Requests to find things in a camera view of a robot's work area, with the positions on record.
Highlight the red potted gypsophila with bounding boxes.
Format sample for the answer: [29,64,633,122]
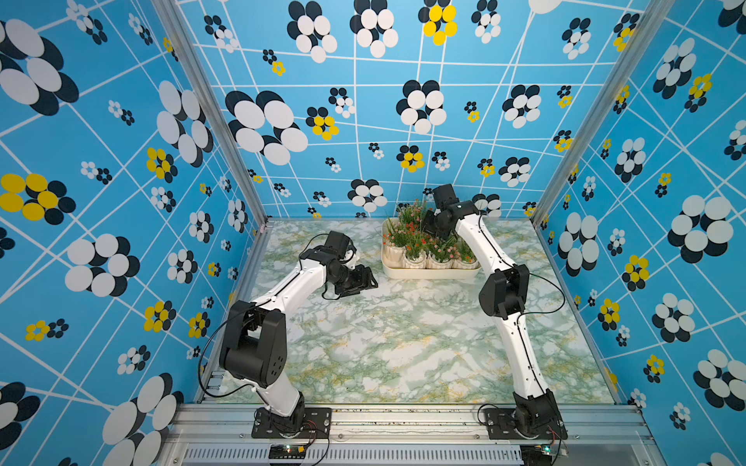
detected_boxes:
[427,236,458,270]
[403,232,427,269]

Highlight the pink potted gypsophila large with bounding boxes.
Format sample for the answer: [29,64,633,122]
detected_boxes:
[397,199,429,230]

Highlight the orange potted gypsophila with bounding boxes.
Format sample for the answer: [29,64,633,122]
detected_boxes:
[454,239,480,270]

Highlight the pink potted gypsophila front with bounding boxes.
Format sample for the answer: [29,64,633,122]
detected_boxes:
[384,219,410,268]

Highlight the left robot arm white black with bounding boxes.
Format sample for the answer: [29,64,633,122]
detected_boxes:
[219,231,378,434]

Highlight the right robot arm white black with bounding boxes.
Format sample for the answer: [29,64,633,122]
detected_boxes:
[424,184,567,440]

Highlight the white plastic storage box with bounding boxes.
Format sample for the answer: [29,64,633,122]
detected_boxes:
[381,217,481,280]

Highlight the left controller board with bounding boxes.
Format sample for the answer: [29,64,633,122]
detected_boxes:
[268,444,307,464]

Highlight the controller board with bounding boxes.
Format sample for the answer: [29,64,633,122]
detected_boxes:
[268,444,307,464]
[521,445,554,466]

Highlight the right controller board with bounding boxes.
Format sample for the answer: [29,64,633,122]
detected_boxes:
[521,445,554,466]

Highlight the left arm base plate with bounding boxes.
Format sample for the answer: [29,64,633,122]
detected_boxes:
[252,407,332,440]

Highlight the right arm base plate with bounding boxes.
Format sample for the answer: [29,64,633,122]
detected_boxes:
[477,405,568,443]

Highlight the aluminium front rail frame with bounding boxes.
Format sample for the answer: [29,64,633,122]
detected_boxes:
[158,404,665,465]

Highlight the left aluminium corner post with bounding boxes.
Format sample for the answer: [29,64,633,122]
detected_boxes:
[153,0,268,233]

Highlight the aluminium corner post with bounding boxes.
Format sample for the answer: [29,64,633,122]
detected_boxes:
[153,0,268,233]
[532,0,675,229]

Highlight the right aluminium corner post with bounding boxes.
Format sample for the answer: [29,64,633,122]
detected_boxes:
[532,0,675,229]

